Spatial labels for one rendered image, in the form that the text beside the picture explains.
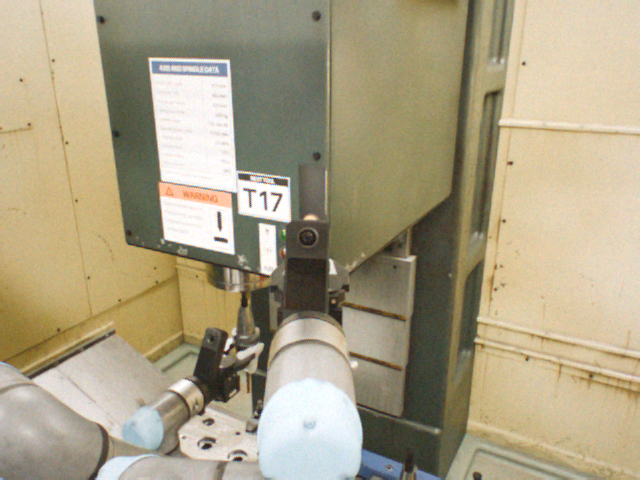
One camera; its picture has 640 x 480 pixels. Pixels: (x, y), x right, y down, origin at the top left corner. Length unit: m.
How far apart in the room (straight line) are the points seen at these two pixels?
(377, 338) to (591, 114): 0.86
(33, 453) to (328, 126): 0.57
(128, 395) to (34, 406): 1.41
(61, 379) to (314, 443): 1.89
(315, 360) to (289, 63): 0.48
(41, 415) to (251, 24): 0.59
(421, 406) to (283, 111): 1.16
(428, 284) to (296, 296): 1.03
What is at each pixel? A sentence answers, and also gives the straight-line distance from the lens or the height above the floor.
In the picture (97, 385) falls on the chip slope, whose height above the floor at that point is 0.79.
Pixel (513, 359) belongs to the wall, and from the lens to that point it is 2.00.
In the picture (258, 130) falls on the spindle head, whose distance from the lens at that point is 0.85.
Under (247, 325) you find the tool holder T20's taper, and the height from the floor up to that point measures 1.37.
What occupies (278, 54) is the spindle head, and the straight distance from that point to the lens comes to 0.82.
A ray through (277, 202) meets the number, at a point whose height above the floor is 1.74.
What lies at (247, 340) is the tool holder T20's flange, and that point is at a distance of 1.27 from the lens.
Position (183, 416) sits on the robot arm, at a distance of 1.14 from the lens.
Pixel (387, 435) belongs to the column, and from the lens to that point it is 1.85.
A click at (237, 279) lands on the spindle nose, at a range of 1.15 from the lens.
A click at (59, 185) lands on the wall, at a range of 2.13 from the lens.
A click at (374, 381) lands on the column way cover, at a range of 1.74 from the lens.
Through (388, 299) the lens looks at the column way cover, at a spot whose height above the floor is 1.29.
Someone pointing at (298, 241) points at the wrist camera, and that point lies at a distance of 0.56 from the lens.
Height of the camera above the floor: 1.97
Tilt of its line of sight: 20 degrees down
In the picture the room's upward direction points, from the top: straight up
